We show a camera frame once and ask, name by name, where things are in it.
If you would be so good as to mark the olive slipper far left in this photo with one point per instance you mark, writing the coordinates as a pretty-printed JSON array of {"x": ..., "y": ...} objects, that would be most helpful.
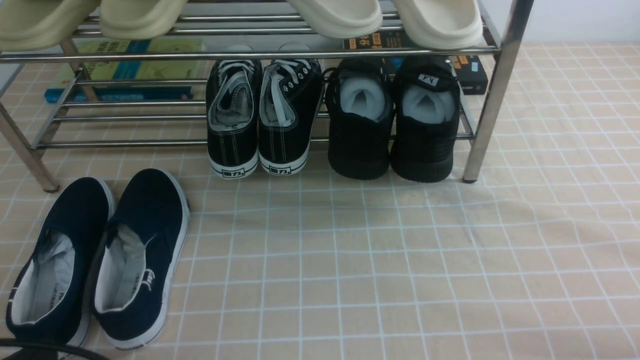
[{"x": 32, "y": 25}]

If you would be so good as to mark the green yellow book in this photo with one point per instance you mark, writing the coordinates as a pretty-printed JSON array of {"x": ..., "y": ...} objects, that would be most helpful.
[{"x": 143, "y": 70}]

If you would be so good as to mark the black suede sneaker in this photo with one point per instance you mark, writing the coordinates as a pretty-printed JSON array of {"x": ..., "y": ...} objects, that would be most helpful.
[
  {"x": 428, "y": 101},
  {"x": 361, "y": 113}
]

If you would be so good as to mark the silver metal shoe rack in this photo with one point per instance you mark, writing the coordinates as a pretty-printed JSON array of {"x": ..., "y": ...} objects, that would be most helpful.
[{"x": 503, "y": 47}]

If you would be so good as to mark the black suede right sneaker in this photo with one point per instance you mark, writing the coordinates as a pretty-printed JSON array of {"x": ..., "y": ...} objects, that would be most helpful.
[{"x": 428, "y": 101}]

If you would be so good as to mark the cream slipper far right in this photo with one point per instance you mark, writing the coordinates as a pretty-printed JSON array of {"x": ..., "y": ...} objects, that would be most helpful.
[{"x": 441, "y": 24}]

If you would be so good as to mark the black canvas sneaker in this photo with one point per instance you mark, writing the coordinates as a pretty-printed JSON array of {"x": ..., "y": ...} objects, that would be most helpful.
[
  {"x": 232, "y": 114},
  {"x": 291, "y": 95}
]

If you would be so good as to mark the black suede left sneaker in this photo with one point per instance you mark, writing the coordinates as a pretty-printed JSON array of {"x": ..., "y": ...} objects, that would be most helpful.
[{"x": 361, "y": 113}]

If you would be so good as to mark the black canvas sneaker left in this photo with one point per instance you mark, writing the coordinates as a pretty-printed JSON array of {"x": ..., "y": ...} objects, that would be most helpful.
[{"x": 232, "y": 114}]

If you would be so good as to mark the olive slipper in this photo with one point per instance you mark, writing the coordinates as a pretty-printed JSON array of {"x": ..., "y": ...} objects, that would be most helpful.
[
  {"x": 32, "y": 25},
  {"x": 138, "y": 19}
]

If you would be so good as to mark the black orange book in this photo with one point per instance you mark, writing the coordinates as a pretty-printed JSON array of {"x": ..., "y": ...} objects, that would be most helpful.
[{"x": 469, "y": 69}]

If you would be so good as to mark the cream slipper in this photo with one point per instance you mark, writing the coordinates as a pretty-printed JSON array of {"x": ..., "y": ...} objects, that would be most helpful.
[
  {"x": 340, "y": 19},
  {"x": 441, "y": 24}
]

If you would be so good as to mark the beige checkered cloth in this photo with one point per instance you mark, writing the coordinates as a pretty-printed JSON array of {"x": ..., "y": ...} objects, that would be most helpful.
[{"x": 537, "y": 260}]

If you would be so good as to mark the black canvas sneaker right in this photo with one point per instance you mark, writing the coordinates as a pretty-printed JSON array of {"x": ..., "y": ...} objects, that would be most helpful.
[{"x": 291, "y": 95}]

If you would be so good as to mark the navy slip-on shoe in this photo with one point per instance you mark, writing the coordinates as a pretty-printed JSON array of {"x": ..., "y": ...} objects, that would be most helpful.
[
  {"x": 143, "y": 243},
  {"x": 48, "y": 301}
]

